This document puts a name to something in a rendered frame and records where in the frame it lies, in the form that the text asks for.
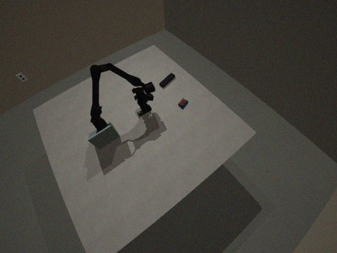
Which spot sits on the black rectangular bar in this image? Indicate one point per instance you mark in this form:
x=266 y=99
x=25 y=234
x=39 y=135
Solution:
x=167 y=80

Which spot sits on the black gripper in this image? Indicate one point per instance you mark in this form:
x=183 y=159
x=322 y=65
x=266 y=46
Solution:
x=143 y=104

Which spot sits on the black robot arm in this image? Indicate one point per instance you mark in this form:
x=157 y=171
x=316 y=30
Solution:
x=96 y=109

